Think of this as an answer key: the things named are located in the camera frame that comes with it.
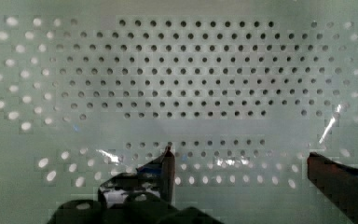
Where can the green plastic strainer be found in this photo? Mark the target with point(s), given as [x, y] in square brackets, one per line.
[241, 91]

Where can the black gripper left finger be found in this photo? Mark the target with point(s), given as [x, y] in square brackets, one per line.
[155, 177]

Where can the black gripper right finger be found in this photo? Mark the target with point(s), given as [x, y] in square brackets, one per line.
[337, 182]

